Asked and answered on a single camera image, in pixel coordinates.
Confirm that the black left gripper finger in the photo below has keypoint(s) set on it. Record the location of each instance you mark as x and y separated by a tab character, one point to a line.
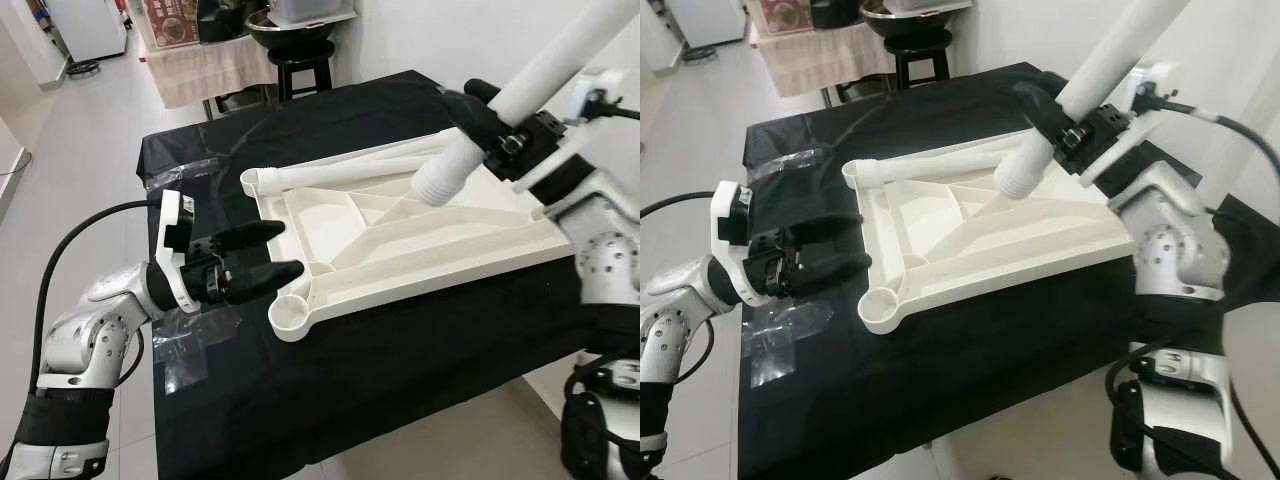
265	278
250	235
822	230
835	273

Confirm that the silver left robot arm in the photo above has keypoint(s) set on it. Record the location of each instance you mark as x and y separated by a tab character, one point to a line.
90	330
670	330

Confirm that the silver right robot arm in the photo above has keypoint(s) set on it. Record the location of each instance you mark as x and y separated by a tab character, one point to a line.
1170	250
610	255

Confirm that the clear tape cross patch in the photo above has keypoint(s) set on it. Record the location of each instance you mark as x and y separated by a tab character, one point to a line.
785	340
195	345

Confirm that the white plastic table top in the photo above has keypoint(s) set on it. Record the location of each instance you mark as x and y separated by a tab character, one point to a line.
930	215
335	220

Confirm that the black tablecloth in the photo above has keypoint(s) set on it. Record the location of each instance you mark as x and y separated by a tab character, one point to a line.
950	380
350	380

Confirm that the black round stool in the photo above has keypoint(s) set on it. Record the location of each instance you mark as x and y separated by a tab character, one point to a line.
300	50
920	42

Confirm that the clear plastic storage box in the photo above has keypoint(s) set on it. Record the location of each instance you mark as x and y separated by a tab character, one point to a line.
930	5
310	8

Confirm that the beige cloth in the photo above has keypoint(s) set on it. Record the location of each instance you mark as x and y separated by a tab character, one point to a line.
205	72
820	60

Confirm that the white cabinet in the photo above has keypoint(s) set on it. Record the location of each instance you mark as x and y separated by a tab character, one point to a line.
90	25
705	20

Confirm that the red printed box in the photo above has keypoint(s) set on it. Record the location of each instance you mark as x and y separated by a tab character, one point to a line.
170	20
785	15

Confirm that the black bag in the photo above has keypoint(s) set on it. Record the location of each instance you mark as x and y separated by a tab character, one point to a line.
222	18
838	12

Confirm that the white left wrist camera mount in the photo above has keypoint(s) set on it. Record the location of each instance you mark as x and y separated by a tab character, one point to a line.
172	260
722	200

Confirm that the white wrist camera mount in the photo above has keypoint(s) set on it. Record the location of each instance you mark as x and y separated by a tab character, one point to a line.
172	260
1160	80
598	90
722	200

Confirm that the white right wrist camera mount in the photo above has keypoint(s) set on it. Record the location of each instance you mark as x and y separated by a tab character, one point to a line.
598	90
1160	80

